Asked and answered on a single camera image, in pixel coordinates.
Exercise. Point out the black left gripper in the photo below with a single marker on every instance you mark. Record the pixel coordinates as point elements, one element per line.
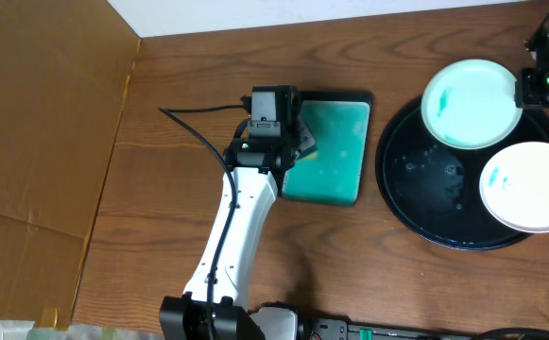
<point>303,134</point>

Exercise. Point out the yellow green sponge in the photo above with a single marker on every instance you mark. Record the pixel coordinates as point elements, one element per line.
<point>308,153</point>

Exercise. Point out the mint green plate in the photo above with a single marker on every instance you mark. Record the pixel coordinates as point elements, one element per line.
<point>470,104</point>

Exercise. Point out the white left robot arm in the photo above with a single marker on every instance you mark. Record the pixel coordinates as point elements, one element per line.
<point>215,301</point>

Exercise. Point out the round black tray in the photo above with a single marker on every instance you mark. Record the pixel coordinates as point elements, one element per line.
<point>433,189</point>

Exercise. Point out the white plate with green stain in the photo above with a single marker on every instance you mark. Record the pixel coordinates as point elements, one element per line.
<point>514,187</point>

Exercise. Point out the brown cardboard panel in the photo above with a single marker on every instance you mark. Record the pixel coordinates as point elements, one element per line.
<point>64,71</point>

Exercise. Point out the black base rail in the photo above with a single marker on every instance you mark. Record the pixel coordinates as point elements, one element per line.
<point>337,329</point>

